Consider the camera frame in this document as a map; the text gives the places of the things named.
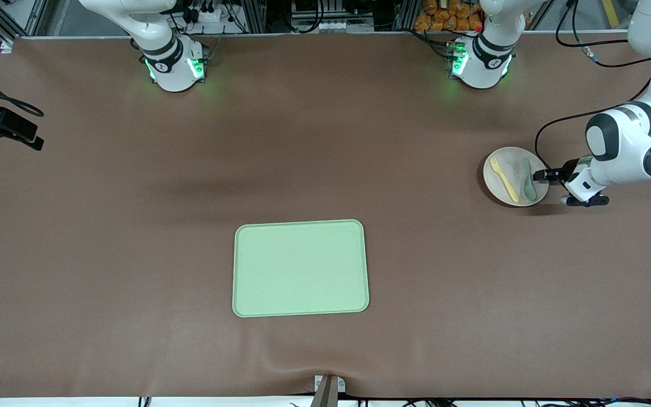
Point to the light green rectangular tray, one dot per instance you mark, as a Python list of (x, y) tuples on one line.
[(300, 268)]

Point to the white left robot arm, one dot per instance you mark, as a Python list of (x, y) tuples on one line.
[(625, 152)]

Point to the grey-green plastic spoon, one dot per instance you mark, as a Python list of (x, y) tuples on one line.
[(529, 189)]

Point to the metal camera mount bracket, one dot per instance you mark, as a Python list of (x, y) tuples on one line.
[(328, 390)]

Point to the round beige plate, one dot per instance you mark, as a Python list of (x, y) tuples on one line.
[(506, 192)]

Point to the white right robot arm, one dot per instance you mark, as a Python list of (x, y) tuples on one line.
[(170, 62)]

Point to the pile of orange objects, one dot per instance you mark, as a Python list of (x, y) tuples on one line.
[(450, 17)]

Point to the white power strip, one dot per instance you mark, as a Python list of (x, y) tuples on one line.
[(208, 14)]

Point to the yellow plastic fork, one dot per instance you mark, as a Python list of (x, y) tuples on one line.
[(504, 180)]

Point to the brown table cover mat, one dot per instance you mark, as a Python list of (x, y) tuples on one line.
[(133, 282)]

